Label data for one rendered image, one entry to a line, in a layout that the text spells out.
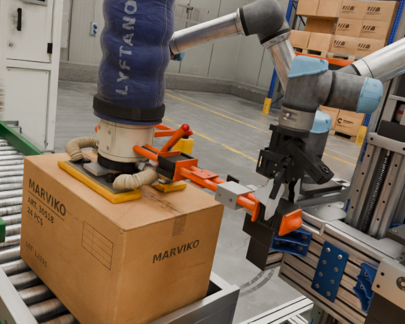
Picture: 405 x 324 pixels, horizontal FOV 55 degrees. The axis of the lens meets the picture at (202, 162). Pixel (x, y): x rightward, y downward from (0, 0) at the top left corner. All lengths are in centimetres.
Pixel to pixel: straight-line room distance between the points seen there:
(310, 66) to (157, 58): 50
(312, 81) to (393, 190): 60
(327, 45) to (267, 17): 807
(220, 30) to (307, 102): 62
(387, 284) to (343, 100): 49
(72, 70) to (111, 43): 901
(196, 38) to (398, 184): 81
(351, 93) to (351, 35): 826
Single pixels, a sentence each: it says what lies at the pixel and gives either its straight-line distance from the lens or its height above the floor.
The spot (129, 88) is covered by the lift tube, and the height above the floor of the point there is 127.
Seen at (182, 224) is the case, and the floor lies 92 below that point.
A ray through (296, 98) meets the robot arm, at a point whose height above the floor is 135.
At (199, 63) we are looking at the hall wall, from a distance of 1221.
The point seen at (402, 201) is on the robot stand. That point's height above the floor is 106.
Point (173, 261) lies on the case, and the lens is 122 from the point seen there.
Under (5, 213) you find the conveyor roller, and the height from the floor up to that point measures 53.
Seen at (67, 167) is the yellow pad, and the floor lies 97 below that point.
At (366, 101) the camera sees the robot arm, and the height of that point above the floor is 137.
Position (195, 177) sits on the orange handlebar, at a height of 109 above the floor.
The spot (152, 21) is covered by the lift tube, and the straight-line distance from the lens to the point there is 116.
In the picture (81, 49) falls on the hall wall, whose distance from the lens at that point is 1036.
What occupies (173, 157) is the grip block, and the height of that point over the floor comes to 110.
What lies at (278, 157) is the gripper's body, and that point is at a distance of 87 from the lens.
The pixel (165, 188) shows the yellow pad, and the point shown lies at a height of 97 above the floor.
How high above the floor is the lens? 143
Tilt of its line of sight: 17 degrees down
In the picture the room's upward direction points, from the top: 10 degrees clockwise
